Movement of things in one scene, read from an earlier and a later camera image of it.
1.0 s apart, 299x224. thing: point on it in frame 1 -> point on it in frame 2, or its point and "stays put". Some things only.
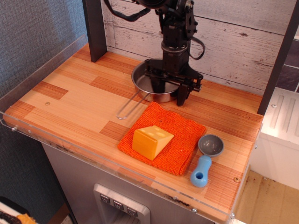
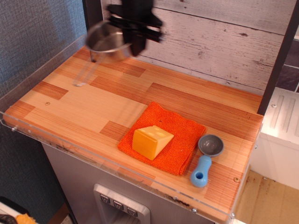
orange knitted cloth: (175, 157) stays put
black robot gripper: (175, 66) -> (138, 16)
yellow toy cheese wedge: (147, 141) stays put
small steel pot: (142, 82) -> (106, 44)
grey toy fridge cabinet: (99, 193) stays put
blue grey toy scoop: (210, 145) stays put
